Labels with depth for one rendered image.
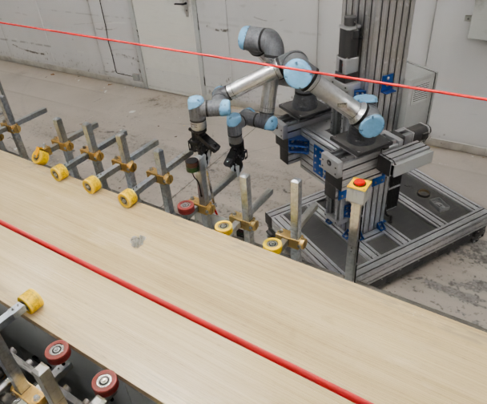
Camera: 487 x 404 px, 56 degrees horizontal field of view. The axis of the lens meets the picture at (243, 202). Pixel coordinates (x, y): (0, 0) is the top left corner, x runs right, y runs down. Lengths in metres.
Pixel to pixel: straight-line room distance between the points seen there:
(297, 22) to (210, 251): 3.12
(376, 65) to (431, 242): 1.20
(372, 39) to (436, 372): 1.54
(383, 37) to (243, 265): 1.32
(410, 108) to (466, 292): 1.20
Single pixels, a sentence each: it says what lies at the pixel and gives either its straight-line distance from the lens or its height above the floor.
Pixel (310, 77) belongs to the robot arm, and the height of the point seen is 1.46.
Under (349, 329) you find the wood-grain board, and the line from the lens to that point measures 1.66.
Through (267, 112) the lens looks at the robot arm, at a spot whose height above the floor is 1.19.
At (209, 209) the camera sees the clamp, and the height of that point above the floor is 0.86.
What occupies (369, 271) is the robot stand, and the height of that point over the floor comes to 0.21.
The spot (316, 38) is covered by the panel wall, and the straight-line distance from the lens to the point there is 4.62.
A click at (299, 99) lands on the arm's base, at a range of 2.70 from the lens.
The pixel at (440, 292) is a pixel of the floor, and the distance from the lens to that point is 3.13.
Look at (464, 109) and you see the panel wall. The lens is 4.46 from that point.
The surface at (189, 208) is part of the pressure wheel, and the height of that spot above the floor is 0.91.
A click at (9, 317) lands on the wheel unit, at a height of 0.96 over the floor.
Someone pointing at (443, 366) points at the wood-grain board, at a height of 0.90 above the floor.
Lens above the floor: 2.18
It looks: 36 degrees down
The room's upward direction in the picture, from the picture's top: 4 degrees counter-clockwise
